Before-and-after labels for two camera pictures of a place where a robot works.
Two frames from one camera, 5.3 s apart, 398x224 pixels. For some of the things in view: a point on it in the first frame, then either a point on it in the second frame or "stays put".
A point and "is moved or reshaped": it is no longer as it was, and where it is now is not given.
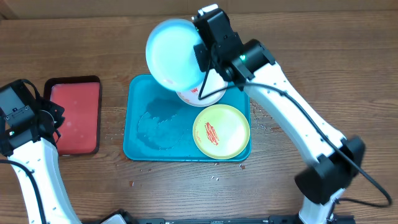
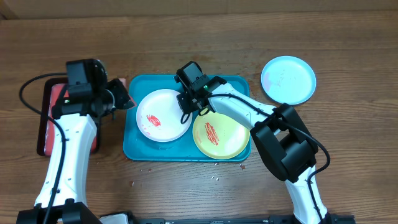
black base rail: x=237 y=219 stays put
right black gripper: x=201 y=56 → x=185 y=103
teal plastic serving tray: x=158 y=126 stays put
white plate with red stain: x=214 y=82 is moved or reshaped
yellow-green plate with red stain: x=221 y=131 stays put
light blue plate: x=170 y=53 → x=288 y=79
